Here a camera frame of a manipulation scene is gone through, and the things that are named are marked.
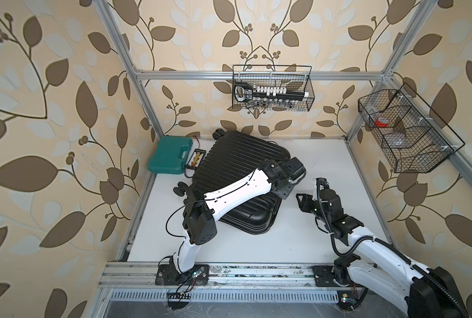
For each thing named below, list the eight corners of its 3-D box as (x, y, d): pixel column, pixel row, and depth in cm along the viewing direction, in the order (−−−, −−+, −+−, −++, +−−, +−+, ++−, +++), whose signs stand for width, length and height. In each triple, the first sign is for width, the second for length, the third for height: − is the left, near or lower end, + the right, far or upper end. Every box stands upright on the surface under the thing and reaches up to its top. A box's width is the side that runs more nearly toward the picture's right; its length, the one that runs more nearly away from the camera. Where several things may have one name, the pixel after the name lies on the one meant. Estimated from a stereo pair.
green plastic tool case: (146, 174, 105) (143, 169, 102) (159, 141, 121) (157, 136, 118) (185, 174, 105) (183, 169, 102) (192, 141, 121) (191, 136, 118)
